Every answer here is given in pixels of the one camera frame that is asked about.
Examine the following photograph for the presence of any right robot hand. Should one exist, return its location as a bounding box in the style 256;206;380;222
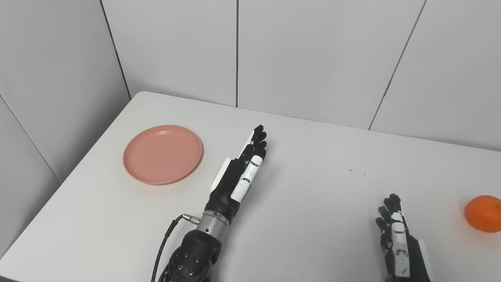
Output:
375;193;434;282

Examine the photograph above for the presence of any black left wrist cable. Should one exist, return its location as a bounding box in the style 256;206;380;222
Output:
151;213;200;282

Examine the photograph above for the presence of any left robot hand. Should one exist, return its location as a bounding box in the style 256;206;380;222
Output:
204;125;268;225

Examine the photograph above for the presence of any pink plate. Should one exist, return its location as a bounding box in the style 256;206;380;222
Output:
123;125;204;186

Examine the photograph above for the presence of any orange fruit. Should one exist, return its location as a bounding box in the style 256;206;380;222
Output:
464;195;501;233

